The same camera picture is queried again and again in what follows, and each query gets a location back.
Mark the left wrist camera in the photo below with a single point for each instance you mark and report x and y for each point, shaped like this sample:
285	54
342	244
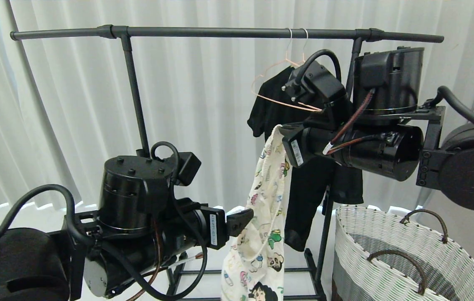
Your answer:
189	167

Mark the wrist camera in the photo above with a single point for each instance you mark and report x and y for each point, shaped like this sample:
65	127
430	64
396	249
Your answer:
189	167
320	83

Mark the black garment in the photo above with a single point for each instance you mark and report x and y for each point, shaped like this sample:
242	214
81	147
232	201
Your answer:
270	108

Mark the pink clothes hanger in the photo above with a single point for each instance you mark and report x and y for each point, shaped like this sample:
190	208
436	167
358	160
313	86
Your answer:
304	42
279	101

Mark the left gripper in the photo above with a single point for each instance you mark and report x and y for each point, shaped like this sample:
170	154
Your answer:
145	259

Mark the black clothes rack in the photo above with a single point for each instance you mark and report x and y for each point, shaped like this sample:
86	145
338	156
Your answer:
220	31

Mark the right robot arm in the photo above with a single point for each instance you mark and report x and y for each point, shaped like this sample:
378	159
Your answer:
391	79

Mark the white laundry basket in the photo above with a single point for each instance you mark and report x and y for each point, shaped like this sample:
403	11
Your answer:
370	280

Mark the cream printed garment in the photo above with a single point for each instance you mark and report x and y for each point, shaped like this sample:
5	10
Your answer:
266	192

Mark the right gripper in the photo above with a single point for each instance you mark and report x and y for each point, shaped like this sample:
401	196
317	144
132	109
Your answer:
362	150

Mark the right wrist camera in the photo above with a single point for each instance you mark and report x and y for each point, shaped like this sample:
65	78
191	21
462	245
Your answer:
320	83

